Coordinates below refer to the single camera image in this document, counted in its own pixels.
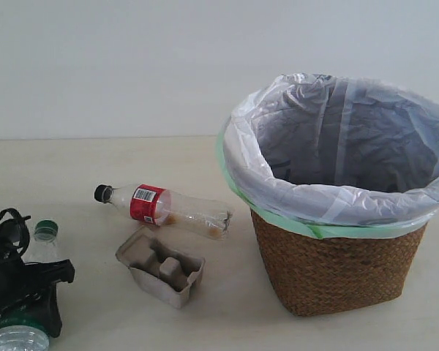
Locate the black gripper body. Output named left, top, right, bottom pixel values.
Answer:
left=0, top=222, right=75, bottom=322

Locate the woven brown waste basket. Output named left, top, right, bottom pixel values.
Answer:
left=251, top=212, right=426, bottom=317

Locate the grey cardboard pulp tray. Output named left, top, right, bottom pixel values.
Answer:
left=116, top=226, right=206, bottom=309

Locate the green label water bottle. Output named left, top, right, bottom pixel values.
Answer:
left=0, top=220, right=59, bottom=351

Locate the red label cola bottle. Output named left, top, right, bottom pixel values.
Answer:
left=94, top=184, right=233, bottom=240

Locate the white plastic bin liner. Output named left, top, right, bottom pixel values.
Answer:
left=217, top=73, right=439, bottom=239

